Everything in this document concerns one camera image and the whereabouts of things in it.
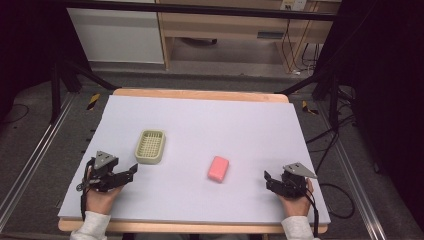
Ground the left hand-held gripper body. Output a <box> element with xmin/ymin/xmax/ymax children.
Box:
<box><xmin>75</xmin><ymin>150</ymin><xmax>120</xmax><ymax>193</ymax></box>

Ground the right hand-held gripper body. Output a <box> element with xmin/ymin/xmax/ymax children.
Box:
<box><xmin>281</xmin><ymin>162</ymin><xmax>319</xmax><ymax>200</ymax></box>

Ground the person's right hand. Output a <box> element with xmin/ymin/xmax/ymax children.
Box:
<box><xmin>277</xmin><ymin>177</ymin><xmax>315</xmax><ymax>218</ymax></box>

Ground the person's left hand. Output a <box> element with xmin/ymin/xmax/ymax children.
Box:
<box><xmin>84</xmin><ymin>185</ymin><xmax>125</xmax><ymax>216</ymax></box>

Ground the beige soap dish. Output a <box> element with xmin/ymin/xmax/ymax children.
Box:
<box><xmin>134</xmin><ymin>129</ymin><xmax>167</xmax><ymax>166</ymax></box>

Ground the pink soap bar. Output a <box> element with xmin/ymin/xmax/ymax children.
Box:
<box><xmin>207</xmin><ymin>155</ymin><xmax>231</xmax><ymax>184</ymax></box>

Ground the yellow black striped tape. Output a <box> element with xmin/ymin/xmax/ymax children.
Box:
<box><xmin>86</xmin><ymin>92</ymin><xmax>101</xmax><ymax>111</ymax></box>
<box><xmin>301</xmin><ymin>100</ymin><xmax>320</xmax><ymax>116</ymax></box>

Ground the white foam board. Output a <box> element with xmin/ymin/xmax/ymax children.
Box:
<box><xmin>57</xmin><ymin>94</ymin><xmax>332</xmax><ymax>225</ymax></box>

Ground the wooden table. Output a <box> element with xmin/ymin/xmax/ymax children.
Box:
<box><xmin>57</xmin><ymin>87</ymin><xmax>330</xmax><ymax>235</ymax></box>

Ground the black curtain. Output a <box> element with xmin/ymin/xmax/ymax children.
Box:
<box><xmin>0</xmin><ymin>0</ymin><xmax>88</xmax><ymax>114</ymax></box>
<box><xmin>313</xmin><ymin>0</ymin><xmax>424</xmax><ymax>231</ymax></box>

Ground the white cabinet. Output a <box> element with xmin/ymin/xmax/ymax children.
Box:
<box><xmin>66</xmin><ymin>7</ymin><xmax>165</xmax><ymax>65</ymax></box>

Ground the wooden desk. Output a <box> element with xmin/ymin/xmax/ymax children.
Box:
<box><xmin>155</xmin><ymin>0</ymin><xmax>342</xmax><ymax>74</ymax></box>

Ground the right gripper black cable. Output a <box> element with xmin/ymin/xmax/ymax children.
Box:
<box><xmin>303</xmin><ymin>192</ymin><xmax>320</xmax><ymax>238</ymax></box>

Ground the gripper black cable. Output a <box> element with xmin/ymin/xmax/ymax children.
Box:
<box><xmin>303</xmin><ymin>192</ymin><xmax>320</xmax><ymax>238</ymax></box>
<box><xmin>79</xmin><ymin>159</ymin><xmax>95</xmax><ymax>222</ymax></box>

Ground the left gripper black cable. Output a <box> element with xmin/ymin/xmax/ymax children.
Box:
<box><xmin>79</xmin><ymin>159</ymin><xmax>95</xmax><ymax>222</ymax></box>

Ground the black floor cable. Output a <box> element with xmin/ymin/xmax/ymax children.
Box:
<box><xmin>2</xmin><ymin>103</ymin><xmax>30</xmax><ymax>125</ymax></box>
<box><xmin>304</xmin><ymin>87</ymin><xmax>358</xmax><ymax>220</ymax></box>

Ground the aluminium floor rail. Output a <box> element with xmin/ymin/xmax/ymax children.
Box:
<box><xmin>0</xmin><ymin>93</ymin><xmax>77</xmax><ymax>231</ymax></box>
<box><xmin>318</xmin><ymin>101</ymin><xmax>403</xmax><ymax>240</ymax></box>

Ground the black metal frame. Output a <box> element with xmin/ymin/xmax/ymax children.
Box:
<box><xmin>49</xmin><ymin>0</ymin><xmax>341</xmax><ymax>125</ymax></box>

